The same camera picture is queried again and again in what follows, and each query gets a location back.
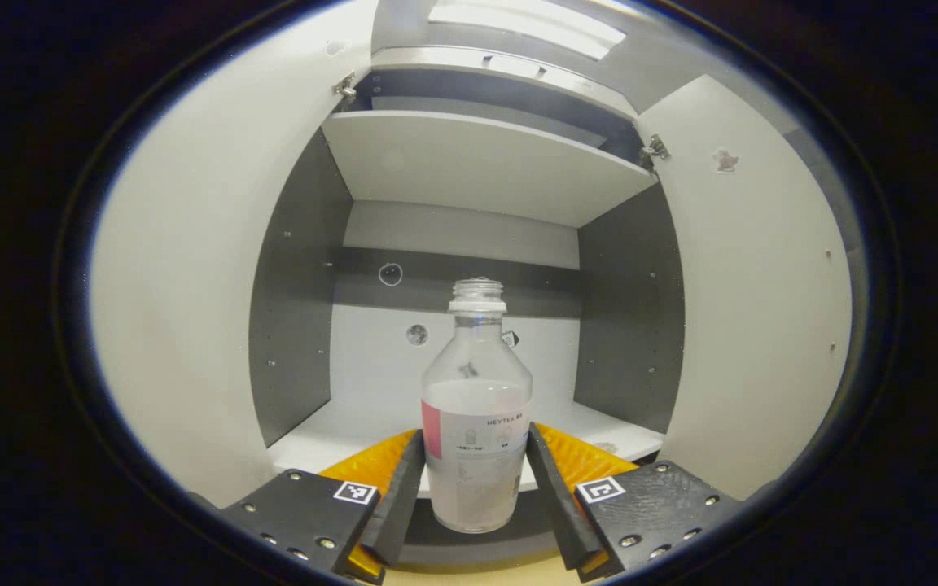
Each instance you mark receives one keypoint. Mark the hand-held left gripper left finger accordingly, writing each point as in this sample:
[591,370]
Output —
[400,513]

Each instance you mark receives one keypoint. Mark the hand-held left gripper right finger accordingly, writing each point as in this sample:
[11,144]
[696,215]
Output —
[554,505]

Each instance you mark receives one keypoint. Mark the clear plastic bottle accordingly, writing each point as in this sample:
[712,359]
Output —
[477,472]

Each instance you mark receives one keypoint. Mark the grey cabinet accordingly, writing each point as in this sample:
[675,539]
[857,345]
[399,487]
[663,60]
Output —
[453,366]

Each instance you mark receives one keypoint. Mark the grey cabinet door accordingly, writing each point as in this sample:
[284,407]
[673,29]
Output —
[754,325]
[192,285]

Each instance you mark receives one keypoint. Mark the grey cabinet shelf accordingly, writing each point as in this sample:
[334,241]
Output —
[477,163]

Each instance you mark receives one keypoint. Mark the metal door hinge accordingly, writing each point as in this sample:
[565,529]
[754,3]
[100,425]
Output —
[346,85]
[655,148]

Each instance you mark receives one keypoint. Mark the large ceiling light panel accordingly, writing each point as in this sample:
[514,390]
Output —
[518,20]

